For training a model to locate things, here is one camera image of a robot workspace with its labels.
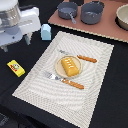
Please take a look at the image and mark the fork with wooden handle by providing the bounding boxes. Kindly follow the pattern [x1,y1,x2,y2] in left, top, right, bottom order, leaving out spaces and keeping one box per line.
[43,71,84,89]

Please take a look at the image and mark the dark grey pot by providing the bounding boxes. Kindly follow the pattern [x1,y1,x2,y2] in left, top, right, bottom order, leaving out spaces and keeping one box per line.
[80,0,103,25]

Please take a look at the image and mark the pink serving board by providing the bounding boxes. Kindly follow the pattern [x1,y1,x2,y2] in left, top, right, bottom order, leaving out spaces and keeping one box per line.
[48,0,128,43]

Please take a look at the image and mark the beige bowl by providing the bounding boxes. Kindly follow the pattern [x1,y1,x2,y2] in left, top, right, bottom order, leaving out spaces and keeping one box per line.
[116,4,128,30]

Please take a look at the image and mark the woven beige placemat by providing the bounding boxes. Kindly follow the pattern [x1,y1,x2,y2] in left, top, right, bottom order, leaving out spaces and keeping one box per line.
[13,31,113,128]

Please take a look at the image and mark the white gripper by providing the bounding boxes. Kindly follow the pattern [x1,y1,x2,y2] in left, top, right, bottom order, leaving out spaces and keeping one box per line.
[0,7,41,48]

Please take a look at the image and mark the light blue milk carton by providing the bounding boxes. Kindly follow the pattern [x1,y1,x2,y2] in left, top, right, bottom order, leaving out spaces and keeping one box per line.
[41,24,51,40]

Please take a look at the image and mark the orange bread loaf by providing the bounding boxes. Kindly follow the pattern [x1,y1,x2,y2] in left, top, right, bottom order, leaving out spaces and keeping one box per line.
[61,57,79,77]

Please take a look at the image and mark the knife with wooden handle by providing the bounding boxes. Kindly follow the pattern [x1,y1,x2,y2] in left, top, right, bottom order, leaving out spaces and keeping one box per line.
[58,50,97,63]

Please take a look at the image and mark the yellow butter box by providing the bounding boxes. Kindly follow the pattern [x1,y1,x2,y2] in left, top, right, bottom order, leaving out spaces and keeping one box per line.
[8,60,25,77]

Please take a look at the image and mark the dark grey saucepan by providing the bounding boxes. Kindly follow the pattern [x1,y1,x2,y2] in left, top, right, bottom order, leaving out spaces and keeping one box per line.
[57,2,78,24]

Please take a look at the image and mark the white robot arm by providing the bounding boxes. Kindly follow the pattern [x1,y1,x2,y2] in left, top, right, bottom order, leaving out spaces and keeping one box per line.
[0,0,41,51]

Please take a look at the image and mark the beige round plate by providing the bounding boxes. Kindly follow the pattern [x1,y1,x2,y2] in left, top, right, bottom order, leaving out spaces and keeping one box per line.
[55,55,82,78]

